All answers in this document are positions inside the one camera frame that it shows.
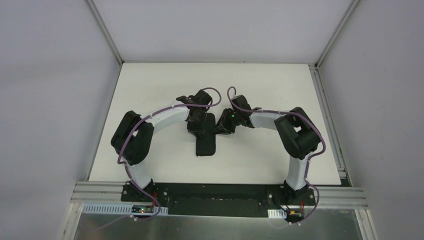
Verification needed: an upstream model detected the white cable duct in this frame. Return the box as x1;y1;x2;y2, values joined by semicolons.
81;203;169;216
267;209;287;219

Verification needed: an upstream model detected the aluminium frame rail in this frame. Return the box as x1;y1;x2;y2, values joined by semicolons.
70;181;369;210

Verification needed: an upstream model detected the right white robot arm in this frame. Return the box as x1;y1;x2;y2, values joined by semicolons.
213;95;326;205

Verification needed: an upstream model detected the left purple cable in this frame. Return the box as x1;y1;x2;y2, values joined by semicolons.
116;87;223;221

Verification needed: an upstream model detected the left white cable duct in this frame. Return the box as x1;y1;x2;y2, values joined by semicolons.
81;203;169;216

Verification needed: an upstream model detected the right white cable duct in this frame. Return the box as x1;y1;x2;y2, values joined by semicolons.
267;209;287;219

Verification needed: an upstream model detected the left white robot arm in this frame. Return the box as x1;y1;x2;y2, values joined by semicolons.
110;89;216;203

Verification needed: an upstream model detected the black zip tool case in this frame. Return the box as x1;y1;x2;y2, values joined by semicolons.
195;113;216;157

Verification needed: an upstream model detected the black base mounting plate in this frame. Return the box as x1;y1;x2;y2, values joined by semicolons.
120;181;316;218

